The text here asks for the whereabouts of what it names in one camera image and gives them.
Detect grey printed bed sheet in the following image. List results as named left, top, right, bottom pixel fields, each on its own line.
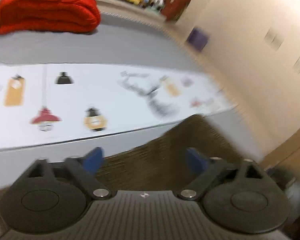
left=0, top=12, right=263, bottom=188

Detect wooden bed frame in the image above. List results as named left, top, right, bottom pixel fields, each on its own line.
left=99, top=5, right=275, bottom=163

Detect beige door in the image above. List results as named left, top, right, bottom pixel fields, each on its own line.
left=260, top=129, right=300, bottom=176

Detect red folded quilt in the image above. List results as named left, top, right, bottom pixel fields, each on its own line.
left=0, top=0, right=101, bottom=35

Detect dark olive corduroy pants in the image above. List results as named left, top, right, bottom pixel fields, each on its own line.
left=0, top=114, right=243, bottom=205

